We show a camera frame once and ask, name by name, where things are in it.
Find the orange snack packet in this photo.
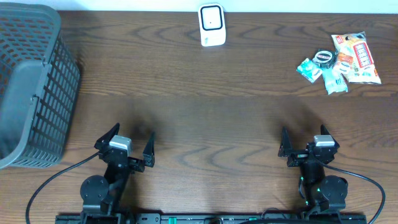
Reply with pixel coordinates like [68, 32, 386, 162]
[333, 52, 354, 75]

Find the dark grey plastic basket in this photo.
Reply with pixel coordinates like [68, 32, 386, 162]
[1, 2, 81, 169]

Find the teal white snack packet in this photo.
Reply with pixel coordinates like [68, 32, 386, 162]
[322, 68, 348, 95]

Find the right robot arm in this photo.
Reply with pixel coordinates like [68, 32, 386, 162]
[278, 125, 348, 220]

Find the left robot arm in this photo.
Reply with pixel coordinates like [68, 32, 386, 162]
[80, 123, 155, 223]

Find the white barcode scanner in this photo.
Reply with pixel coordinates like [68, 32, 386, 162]
[198, 3, 226, 47]

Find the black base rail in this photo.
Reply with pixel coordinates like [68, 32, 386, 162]
[55, 212, 366, 224]

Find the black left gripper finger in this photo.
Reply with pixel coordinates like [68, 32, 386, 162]
[95, 123, 120, 148]
[142, 133, 155, 159]

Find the white yellow chip bag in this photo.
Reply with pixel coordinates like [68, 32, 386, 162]
[331, 32, 381, 85]

